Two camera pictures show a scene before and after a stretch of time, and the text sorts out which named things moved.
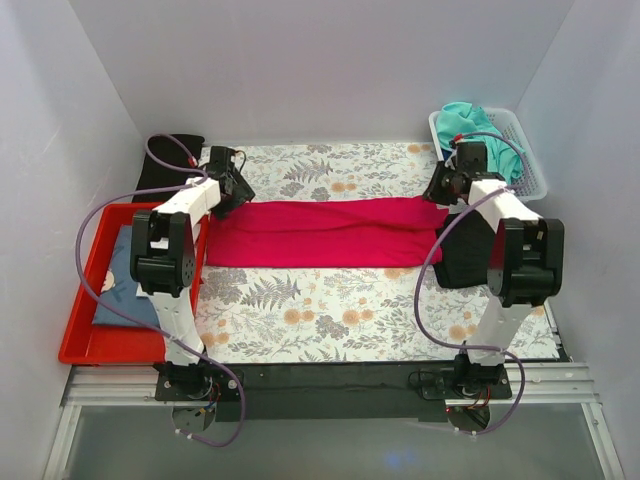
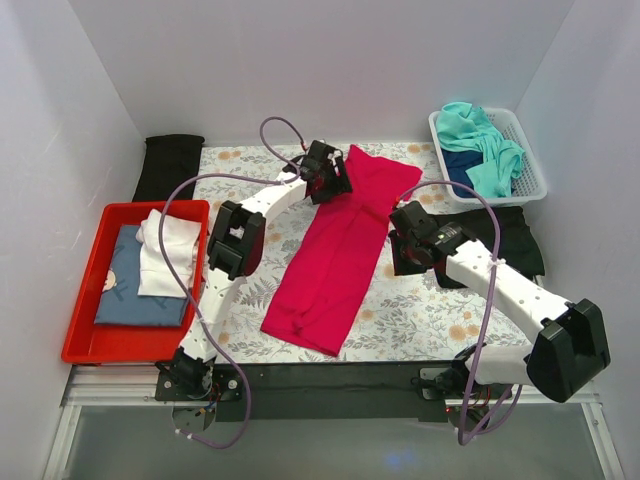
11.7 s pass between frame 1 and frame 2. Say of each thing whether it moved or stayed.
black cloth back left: stayed
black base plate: stayed
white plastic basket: stayed
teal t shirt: stayed
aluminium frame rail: stayed
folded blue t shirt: stayed
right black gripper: moved
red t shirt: moved
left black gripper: moved
